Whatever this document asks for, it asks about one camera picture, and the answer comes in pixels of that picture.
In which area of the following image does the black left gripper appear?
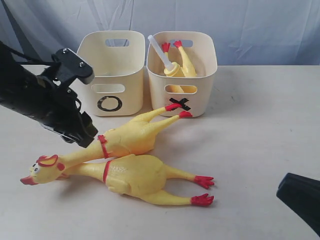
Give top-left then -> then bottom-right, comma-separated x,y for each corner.
23,67 -> 98,148

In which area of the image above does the yellow rubber chicken with head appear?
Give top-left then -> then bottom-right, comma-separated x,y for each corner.
20,103 -> 193,186

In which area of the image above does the yellow rubber chicken front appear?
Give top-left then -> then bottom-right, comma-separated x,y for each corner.
60,154 -> 214,207

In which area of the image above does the headless yellow rubber chicken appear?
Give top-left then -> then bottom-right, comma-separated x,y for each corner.
147,35 -> 198,94

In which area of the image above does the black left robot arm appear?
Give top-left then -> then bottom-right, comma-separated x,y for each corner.
0,43 -> 98,148

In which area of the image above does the cream bin with O mark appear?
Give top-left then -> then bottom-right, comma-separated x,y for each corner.
77,30 -> 145,117

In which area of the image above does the cream bin with X mark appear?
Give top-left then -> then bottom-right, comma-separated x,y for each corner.
146,31 -> 218,117

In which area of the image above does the white backdrop curtain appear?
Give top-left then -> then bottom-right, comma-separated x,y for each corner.
0,0 -> 320,65

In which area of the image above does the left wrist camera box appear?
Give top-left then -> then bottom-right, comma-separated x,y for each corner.
51,48 -> 95,85

